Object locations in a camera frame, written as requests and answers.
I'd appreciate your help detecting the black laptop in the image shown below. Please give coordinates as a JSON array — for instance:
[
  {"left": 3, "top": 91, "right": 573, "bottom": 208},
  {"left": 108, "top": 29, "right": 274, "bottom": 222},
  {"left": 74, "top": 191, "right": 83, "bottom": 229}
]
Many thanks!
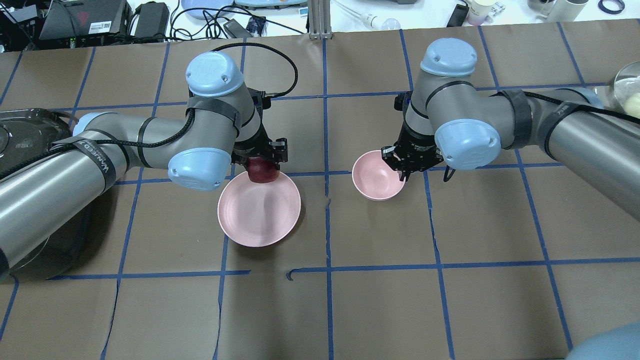
[{"left": 39, "top": 0, "right": 131, "bottom": 41}]

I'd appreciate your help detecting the aluminium frame post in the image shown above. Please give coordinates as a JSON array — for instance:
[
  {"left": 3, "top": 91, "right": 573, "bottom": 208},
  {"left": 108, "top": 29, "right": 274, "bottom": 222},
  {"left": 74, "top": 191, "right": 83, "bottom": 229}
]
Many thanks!
[{"left": 306, "top": 0, "right": 333, "bottom": 41}]

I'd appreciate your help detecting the black power adapter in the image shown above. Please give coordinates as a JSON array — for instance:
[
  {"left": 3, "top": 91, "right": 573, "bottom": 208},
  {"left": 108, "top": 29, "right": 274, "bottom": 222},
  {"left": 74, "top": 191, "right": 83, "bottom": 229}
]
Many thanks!
[{"left": 222, "top": 19, "right": 253, "bottom": 39}]

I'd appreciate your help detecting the light blue plate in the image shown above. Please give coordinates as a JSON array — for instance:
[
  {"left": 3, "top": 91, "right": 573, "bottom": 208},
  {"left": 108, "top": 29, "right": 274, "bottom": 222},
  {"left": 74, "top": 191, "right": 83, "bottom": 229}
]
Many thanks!
[{"left": 180, "top": 0, "right": 234, "bottom": 20}]

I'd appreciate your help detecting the pink plate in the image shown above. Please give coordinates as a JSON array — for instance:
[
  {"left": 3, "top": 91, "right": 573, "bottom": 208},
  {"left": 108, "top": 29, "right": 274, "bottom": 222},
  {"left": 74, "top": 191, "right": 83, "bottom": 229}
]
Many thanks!
[{"left": 217, "top": 172, "right": 302, "bottom": 248}]

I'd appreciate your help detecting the dark grey rice cooker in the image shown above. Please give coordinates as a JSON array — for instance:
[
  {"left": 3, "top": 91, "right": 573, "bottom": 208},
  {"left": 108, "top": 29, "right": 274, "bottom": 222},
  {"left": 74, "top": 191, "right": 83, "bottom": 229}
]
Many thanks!
[{"left": 1, "top": 108, "right": 91, "bottom": 281}]

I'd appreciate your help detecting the white light bulb tool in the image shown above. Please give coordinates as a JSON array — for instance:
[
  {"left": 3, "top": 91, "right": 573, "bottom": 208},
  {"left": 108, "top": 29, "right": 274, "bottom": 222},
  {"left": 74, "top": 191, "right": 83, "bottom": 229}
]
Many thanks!
[{"left": 331, "top": 0, "right": 402, "bottom": 31}]

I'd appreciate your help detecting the black cable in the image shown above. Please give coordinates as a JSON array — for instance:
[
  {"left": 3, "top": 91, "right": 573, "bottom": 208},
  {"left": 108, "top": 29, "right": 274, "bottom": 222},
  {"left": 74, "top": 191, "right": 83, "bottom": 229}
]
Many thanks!
[{"left": 169, "top": 4, "right": 307, "bottom": 41}]

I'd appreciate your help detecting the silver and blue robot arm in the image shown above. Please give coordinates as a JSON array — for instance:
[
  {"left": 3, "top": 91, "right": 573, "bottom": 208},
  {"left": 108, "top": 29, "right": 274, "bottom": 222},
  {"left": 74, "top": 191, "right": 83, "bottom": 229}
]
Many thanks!
[
  {"left": 381, "top": 38, "right": 640, "bottom": 219},
  {"left": 0, "top": 50, "right": 289, "bottom": 277}
]

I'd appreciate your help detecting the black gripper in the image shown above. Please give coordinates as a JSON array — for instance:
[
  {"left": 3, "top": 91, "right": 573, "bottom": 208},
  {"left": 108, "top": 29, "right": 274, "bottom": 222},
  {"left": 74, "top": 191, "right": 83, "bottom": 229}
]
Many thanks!
[
  {"left": 381, "top": 127, "right": 444, "bottom": 182},
  {"left": 231, "top": 125, "right": 290, "bottom": 169}
]

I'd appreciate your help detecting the pink bowl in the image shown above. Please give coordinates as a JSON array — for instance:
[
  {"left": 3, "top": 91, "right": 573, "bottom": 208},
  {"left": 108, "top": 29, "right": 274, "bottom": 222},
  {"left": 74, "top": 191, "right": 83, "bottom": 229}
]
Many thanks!
[{"left": 351, "top": 149, "right": 405, "bottom": 201}]

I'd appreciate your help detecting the red apple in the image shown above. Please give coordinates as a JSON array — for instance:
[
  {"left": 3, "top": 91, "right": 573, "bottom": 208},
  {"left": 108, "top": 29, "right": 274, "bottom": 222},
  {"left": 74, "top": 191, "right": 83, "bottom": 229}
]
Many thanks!
[{"left": 245, "top": 157, "right": 280, "bottom": 184}]

